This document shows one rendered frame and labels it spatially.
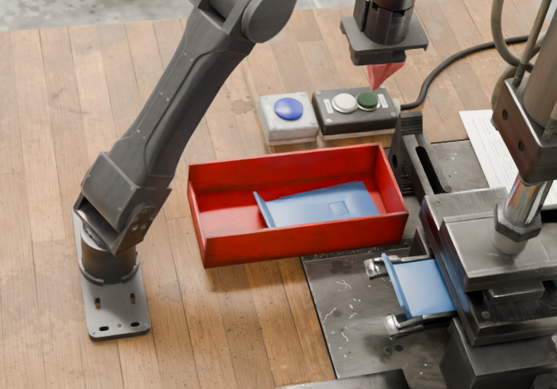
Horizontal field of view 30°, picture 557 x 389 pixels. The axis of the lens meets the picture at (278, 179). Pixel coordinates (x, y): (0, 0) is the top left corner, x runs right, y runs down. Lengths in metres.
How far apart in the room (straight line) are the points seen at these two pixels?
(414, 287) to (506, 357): 0.12
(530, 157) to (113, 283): 0.52
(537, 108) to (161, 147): 0.40
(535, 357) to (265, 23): 0.45
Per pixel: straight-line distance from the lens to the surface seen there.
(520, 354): 1.15
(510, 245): 1.10
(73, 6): 3.00
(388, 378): 1.18
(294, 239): 1.24
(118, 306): 1.21
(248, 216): 1.30
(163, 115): 1.10
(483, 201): 1.20
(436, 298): 1.16
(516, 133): 0.97
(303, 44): 1.55
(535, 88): 0.94
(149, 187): 1.13
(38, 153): 1.38
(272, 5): 1.05
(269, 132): 1.37
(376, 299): 1.26
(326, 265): 1.27
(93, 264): 1.20
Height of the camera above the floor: 1.91
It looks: 48 degrees down
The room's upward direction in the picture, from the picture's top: 9 degrees clockwise
